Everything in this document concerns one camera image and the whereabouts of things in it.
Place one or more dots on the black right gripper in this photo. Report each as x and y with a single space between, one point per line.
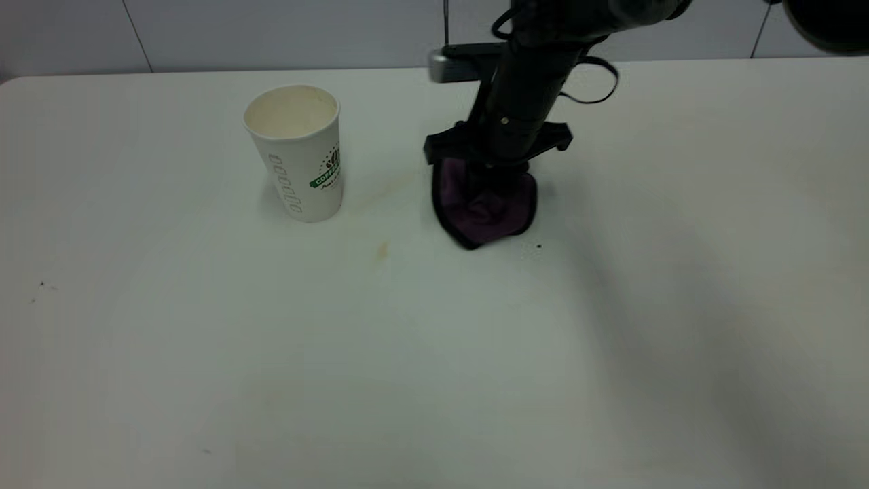
523 102

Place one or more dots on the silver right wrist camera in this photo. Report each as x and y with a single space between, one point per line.
455 64

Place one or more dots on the white paper coffee cup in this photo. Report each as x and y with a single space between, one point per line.
299 163

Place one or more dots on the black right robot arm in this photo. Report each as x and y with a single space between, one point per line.
611 13

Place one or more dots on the brown coffee spill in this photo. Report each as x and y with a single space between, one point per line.
381 251

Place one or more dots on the purple cloth with black trim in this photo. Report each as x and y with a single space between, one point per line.
482 210

